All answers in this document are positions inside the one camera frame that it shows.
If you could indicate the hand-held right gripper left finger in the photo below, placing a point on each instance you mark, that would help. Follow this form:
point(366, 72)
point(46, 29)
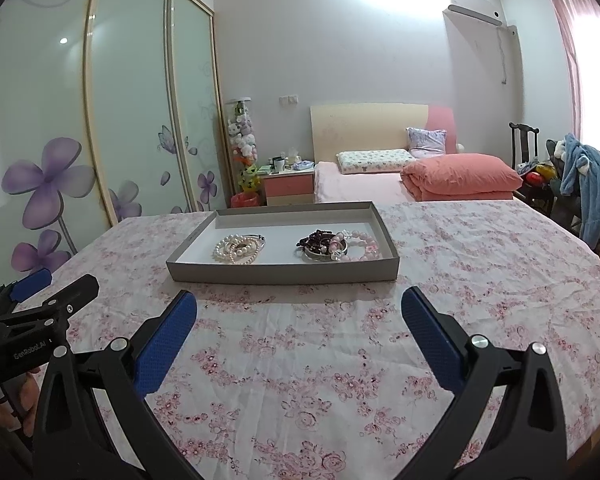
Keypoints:
point(167, 342)

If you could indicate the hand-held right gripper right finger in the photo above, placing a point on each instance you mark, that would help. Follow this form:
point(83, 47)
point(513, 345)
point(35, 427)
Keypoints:
point(430, 342)

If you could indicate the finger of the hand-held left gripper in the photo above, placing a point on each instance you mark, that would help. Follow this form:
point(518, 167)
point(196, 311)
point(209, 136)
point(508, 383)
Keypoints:
point(77, 295)
point(30, 285)

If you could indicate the pinkish pearl strand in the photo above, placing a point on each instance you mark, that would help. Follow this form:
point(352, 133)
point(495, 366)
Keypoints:
point(230, 238)

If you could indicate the grey cardboard tray box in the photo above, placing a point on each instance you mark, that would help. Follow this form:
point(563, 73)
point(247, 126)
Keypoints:
point(280, 272)

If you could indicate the wide silver cuff bangle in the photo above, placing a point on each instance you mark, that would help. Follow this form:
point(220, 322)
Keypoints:
point(322, 258)

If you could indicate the person's left hand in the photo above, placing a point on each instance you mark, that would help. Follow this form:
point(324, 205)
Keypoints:
point(22, 397)

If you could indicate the pink floral bedsheet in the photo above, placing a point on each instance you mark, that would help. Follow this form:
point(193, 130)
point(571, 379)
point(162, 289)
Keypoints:
point(305, 360)

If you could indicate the thin silver bangle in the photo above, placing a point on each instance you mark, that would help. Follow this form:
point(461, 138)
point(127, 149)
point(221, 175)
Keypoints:
point(262, 239)

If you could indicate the red waste bin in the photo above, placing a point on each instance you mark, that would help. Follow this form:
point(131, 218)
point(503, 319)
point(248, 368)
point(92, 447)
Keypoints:
point(245, 201)

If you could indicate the folded pink quilt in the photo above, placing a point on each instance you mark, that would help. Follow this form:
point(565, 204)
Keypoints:
point(460, 177)

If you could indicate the bed with pink sheet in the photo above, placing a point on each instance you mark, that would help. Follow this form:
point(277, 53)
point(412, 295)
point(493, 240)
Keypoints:
point(355, 187)

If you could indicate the white floral pillow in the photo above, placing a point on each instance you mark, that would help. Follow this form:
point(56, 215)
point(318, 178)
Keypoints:
point(375, 160)

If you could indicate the glass wardrobe with purple flowers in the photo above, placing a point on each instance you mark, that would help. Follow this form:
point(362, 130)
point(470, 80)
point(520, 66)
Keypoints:
point(130, 110)

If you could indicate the pink and cream nightstand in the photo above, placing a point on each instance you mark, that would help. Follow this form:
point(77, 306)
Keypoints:
point(289, 187)

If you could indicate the colourful toys on chair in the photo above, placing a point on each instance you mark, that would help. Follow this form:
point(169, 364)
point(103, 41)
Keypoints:
point(540, 174)

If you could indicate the purple patterned pillow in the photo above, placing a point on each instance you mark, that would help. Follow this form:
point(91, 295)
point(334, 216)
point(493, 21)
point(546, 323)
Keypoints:
point(426, 140)

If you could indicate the dark grey cloth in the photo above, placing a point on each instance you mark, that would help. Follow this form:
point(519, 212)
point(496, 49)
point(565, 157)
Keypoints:
point(555, 170)

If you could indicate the blue tissue pack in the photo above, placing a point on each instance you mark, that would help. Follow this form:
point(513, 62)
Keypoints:
point(303, 165)

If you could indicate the clear tube of plush toys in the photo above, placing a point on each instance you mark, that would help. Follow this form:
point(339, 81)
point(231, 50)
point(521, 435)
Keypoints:
point(241, 135)

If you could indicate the dark wooden chair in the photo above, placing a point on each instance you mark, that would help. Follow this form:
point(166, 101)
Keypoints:
point(522, 142)

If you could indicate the blue fleece robe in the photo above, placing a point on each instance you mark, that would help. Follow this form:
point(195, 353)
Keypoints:
point(592, 185)

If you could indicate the white air conditioner pipe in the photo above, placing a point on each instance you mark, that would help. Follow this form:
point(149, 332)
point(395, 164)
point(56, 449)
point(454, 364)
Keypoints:
point(506, 55)

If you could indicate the pink curtain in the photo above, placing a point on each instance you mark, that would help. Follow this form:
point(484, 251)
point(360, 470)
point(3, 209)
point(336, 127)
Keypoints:
point(570, 60)

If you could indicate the white air conditioner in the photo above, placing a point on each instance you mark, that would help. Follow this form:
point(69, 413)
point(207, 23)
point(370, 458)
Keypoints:
point(472, 7)

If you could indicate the white wall socket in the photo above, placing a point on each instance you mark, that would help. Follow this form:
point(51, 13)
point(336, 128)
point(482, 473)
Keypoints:
point(290, 100)

